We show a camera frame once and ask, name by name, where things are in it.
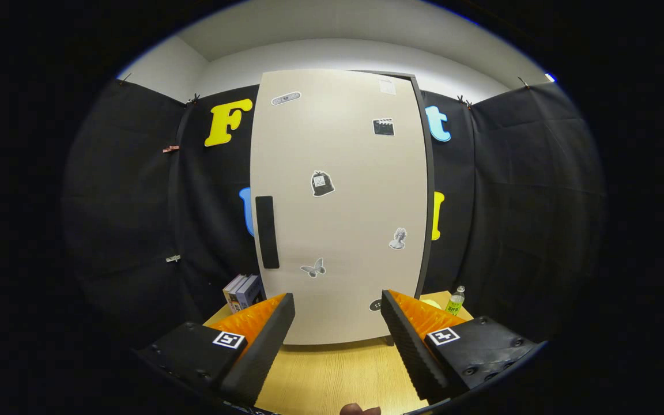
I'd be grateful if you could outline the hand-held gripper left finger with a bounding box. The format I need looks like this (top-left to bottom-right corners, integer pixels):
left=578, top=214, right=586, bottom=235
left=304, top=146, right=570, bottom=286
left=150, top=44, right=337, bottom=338
left=136, top=293, right=296, bottom=407

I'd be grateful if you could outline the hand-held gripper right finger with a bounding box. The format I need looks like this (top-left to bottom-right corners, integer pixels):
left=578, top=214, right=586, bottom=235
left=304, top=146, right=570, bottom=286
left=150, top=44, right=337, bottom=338
left=380, top=289, right=540, bottom=403

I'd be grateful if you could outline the beige shoe cabinet door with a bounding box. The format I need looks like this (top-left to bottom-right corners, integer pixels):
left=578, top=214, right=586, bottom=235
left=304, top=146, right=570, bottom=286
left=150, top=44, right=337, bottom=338
left=250, top=69, right=429, bottom=345

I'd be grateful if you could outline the grey shoe cabinet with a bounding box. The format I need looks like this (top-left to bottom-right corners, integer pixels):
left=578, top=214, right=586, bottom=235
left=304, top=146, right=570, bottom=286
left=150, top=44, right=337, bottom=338
left=361, top=70, right=435, bottom=346

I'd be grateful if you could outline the blue book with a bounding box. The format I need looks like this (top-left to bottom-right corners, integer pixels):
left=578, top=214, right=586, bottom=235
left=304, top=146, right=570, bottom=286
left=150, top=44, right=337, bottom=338
left=236, top=275, right=266, bottom=311

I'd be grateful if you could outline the green drink bottle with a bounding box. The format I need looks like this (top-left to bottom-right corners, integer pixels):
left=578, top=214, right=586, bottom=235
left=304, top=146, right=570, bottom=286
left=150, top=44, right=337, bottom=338
left=445, top=285, right=466, bottom=316

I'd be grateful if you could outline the white book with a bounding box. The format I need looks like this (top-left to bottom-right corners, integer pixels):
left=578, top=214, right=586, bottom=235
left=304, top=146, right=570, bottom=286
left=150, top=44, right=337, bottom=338
left=222, top=274, right=246, bottom=314

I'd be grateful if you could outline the black backdrop cloth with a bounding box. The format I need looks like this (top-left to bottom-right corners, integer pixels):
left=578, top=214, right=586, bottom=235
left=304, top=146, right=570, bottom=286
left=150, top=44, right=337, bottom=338
left=62, top=78, right=606, bottom=346

